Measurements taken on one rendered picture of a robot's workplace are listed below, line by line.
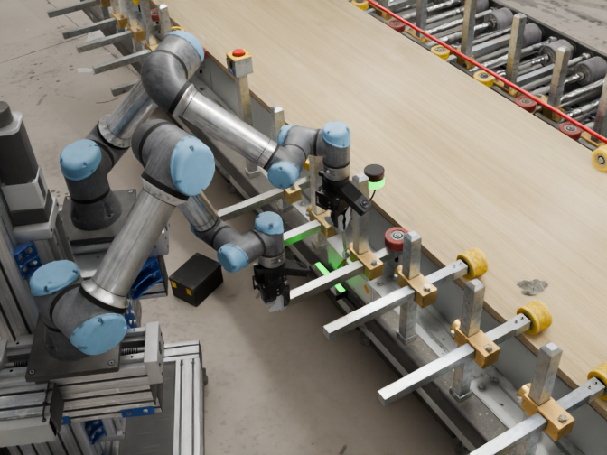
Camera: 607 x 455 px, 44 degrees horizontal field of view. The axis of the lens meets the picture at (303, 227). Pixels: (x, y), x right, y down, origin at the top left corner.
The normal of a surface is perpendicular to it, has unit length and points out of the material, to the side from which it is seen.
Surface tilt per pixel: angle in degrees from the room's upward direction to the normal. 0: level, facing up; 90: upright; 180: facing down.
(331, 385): 0
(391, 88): 0
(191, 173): 85
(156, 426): 0
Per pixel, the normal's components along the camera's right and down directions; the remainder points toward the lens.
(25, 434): 0.11, 0.64
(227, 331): -0.05, -0.76
